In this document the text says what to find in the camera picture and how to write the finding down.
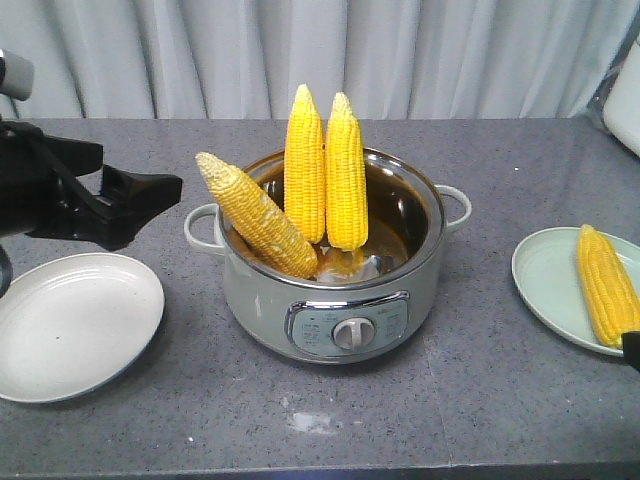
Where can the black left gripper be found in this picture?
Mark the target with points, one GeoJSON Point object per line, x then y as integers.
{"type": "Point", "coordinates": [41, 196]}

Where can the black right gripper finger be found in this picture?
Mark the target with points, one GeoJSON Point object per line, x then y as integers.
{"type": "Point", "coordinates": [631, 349]}

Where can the pale green plate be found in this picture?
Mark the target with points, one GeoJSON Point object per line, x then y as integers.
{"type": "Point", "coordinates": [545, 272]}

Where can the white plate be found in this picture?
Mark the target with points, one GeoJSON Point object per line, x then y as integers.
{"type": "Point", "coordinates": [73, 324]}

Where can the pale yellow corn cob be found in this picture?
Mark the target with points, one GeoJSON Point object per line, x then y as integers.
{"type": "Point", "coordinates": [257, 218]}

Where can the tall yellow corn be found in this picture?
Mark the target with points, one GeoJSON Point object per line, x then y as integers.
{"type": "Point", "coordinates": [304, 167]}
{"type": "Point", "coordinates": [346, 195]}

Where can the grey curtain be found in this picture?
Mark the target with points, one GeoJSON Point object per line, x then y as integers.
{"type": "Point", "coordinates": [245, 59]}

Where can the white appliance at right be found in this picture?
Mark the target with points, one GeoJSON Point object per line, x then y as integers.
{"type": "Point", "coordinates": [621, 109]}

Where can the pale green electric pot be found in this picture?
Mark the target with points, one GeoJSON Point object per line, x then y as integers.
{"type": "Point", "coordinates": [374, 310]}

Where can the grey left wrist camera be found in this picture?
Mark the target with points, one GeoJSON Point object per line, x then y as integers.
{"type": "Point", "coordinates": [17, 76]}

